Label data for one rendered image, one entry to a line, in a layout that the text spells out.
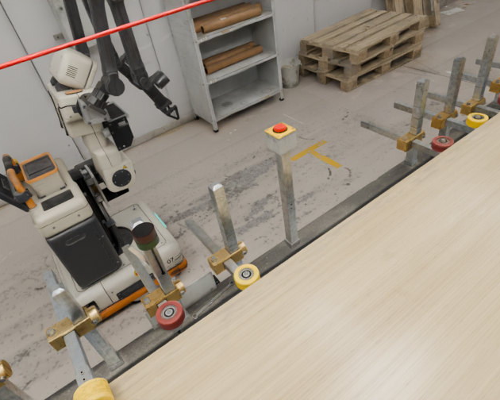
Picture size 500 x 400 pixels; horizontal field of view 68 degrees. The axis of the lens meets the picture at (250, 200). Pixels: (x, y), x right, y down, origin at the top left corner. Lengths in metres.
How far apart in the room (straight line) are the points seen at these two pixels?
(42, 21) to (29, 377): 2.51
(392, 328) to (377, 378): 0.14
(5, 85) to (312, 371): 3.14
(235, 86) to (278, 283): 3.37
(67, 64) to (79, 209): 0.65
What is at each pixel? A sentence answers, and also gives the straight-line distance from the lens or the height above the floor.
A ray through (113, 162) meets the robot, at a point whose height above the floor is 0.83.
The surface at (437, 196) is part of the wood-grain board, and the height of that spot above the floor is 0.90.
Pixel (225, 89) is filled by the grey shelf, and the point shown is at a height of 0.18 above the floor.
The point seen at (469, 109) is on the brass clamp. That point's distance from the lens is 2.17.
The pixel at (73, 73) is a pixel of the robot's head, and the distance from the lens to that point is 1.89.
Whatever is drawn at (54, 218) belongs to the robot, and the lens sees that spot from 1.93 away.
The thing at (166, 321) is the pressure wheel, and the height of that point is 0.91.
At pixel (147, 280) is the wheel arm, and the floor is 0.86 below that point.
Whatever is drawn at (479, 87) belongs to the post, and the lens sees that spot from 2.19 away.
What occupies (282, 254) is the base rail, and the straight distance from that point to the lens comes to 1.46.
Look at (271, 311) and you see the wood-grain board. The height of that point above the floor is 0.90.
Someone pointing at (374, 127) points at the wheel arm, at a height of 0.85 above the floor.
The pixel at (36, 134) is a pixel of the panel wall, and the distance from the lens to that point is 3.70.
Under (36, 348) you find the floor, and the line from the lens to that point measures 2.57.
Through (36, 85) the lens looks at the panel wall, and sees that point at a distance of 3.58.
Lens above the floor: 1.80
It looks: 40 degrees down
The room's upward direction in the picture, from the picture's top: 11 degrees counter-clockwise
